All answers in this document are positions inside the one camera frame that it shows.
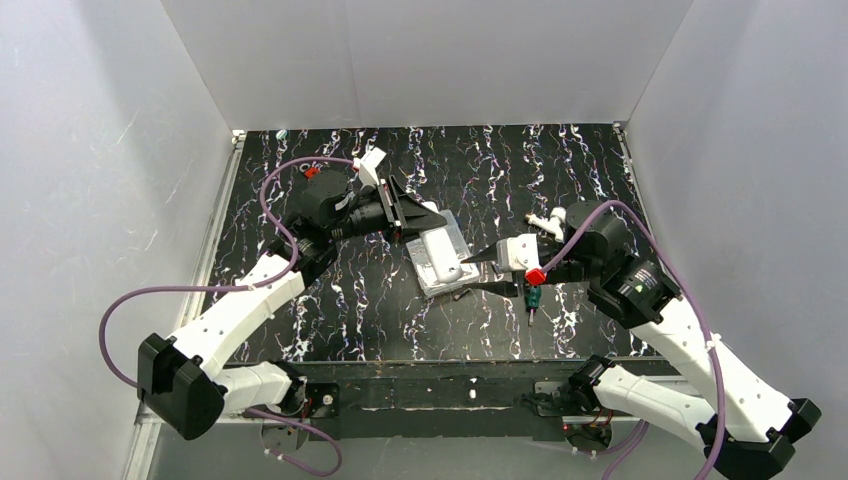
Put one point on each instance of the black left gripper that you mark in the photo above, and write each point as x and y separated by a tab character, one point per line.
391	207

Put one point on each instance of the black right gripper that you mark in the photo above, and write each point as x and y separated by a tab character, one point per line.
506	273

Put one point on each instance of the white remote control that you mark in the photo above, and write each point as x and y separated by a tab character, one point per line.
442	255

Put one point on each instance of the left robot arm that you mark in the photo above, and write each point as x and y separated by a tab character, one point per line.
183	377

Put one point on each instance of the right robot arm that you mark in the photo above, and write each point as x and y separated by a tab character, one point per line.
745	428

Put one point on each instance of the clear plastic screw box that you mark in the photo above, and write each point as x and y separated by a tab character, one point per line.
429	285

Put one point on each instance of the white plastic faucet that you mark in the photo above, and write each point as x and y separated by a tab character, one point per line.
554	225

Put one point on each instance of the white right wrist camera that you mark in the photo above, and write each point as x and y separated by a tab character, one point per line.
520	254

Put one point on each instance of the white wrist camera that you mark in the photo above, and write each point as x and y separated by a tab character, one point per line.
520	254
367	165

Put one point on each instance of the green handled screwdriver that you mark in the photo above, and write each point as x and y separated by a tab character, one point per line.
532	297

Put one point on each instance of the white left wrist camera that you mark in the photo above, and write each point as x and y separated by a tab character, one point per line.
367	165

